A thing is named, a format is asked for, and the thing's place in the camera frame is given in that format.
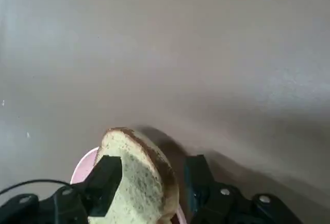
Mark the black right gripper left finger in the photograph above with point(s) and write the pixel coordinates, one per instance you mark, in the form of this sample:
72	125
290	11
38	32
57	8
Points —
103	182

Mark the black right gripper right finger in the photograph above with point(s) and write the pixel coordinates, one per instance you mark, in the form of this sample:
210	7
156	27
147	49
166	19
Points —
201	190

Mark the pink round plate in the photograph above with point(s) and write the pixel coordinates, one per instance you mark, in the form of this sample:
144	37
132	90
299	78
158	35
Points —
82	167

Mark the brown bread slice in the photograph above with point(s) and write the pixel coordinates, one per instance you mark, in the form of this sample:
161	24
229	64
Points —
144	182

